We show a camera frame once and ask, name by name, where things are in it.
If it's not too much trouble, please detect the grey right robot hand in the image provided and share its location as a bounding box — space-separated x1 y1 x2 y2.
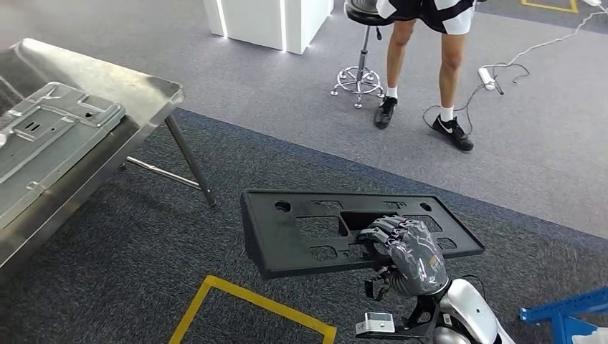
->
357 214 450 299

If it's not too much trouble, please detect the black plastic panel part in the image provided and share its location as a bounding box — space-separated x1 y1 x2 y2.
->
239 188 486 280

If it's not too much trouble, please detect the blue metal shelf rack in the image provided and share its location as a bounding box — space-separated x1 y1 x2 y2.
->
518 287 608 344

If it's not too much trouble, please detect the stainless steel workbench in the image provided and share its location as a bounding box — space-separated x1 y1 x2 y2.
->
0 37 219 286

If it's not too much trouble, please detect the yellow floor tape square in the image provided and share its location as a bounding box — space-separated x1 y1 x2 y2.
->
168 274 338 344

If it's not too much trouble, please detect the white power strip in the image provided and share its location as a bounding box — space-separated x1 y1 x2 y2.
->
477 66 498 91

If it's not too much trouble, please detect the person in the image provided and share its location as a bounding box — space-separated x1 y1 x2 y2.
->
372 0 477 153

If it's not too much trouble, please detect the black stool with chrome base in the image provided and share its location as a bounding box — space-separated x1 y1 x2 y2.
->
331 0 397 110

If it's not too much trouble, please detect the white cabinet with light strips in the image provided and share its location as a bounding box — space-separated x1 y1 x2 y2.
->
203 0 335 55

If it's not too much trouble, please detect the grey stamped metal panel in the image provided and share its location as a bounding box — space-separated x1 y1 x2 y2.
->
0 81 127 229

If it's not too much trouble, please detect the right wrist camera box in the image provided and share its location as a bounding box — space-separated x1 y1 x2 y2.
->
355 312 438 342

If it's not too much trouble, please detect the black floor cable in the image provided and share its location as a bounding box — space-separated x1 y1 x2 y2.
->
422 62 531 136

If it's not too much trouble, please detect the white power cable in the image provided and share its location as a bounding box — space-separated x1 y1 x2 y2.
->
480 4 608 72

